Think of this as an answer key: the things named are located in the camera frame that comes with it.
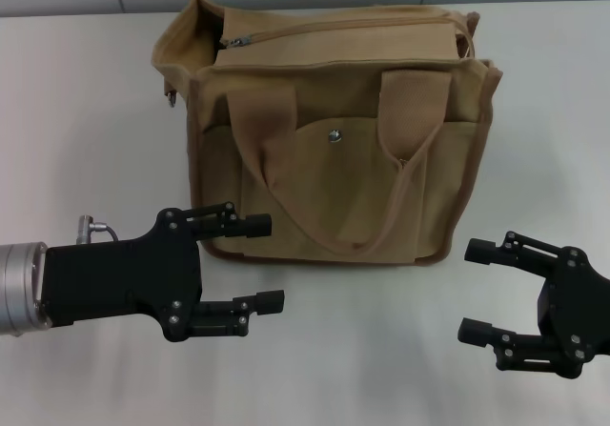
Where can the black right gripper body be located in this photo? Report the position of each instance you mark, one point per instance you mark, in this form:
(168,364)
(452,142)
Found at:
(567,302)

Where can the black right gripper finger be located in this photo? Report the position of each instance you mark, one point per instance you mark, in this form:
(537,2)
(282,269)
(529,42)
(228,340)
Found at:
(481,250)
(474,331)

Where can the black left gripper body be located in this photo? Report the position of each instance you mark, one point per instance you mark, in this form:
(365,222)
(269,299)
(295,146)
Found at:
(124,278)

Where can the khaki canvas food bag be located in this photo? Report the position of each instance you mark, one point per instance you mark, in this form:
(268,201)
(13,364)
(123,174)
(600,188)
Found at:
(343,178)

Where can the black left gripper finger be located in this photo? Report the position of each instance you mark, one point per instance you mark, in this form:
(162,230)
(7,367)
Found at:
(264,300)
(255,225)

